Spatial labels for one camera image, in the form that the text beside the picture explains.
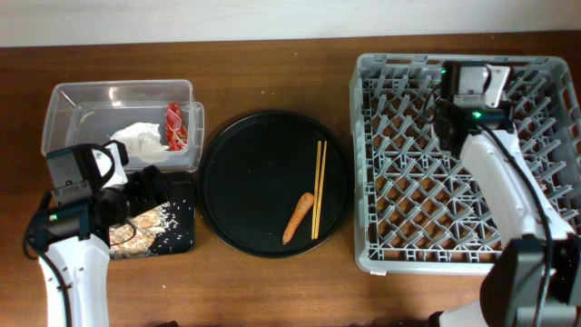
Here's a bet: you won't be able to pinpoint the white paper napkin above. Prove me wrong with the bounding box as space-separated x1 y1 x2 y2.
110 123 169 164

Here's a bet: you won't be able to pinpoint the red snack wrapper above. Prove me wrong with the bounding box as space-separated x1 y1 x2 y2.
165 102 188 151

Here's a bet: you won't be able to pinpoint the orange carrot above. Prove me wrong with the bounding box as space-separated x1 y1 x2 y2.
282 193 314 244

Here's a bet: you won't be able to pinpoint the wooden chopstick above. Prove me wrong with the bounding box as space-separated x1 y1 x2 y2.
311 141 322 240
315 141 328 240

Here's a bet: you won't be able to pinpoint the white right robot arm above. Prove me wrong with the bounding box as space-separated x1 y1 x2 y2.
428 61 580 326

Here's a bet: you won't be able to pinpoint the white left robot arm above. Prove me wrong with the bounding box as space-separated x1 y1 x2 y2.
23 141 170 326

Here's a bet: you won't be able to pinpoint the clear plastic waste bin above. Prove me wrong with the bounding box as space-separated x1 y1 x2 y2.
41 79 204 173

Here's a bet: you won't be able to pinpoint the grey dishwasher rack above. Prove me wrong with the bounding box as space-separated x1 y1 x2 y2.
350 54 580 275

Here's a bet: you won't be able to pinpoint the black rectangular tray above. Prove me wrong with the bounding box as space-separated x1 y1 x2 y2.
154 172 195 256

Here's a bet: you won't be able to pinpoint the spilled rice food scraps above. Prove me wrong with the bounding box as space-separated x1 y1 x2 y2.
109 203 179 260

